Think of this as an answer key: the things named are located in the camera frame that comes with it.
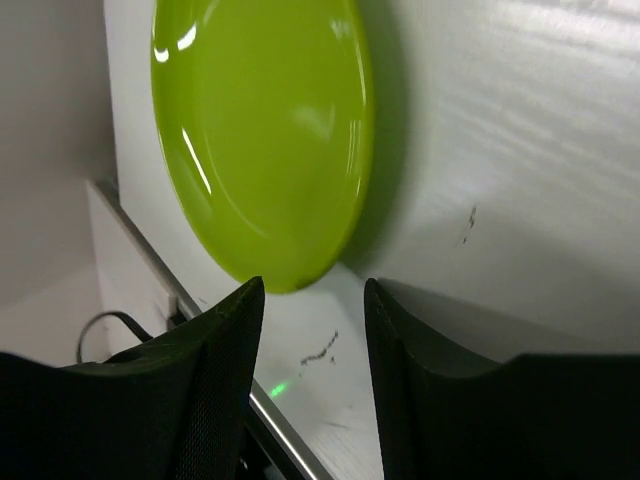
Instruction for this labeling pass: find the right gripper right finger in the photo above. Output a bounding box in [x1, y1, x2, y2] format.
[364, 279, 639, 479]

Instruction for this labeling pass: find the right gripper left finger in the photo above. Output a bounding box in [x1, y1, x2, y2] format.
[0, 275, 266, 480]

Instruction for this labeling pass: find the green plastic plate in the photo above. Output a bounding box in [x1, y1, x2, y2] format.
[150, 1, 374, 294]

